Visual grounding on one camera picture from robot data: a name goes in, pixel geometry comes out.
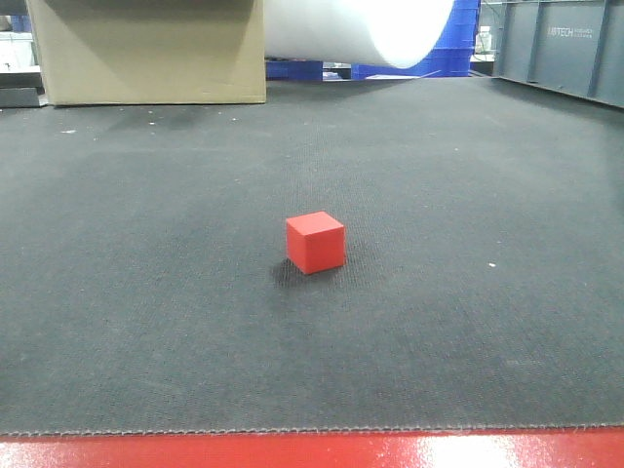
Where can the red magnetic cube block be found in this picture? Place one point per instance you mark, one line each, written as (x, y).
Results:
(315, 242)

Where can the dark grey fabric mat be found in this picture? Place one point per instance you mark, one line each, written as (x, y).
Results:
(426, 254)

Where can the white foam roll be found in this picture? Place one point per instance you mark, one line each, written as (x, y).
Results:
(388, 33)

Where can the brown cardboard box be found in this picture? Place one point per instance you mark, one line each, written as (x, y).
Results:
(150, 52)

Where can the grey metal cabinet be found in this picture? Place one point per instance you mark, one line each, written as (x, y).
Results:
(570, 47)

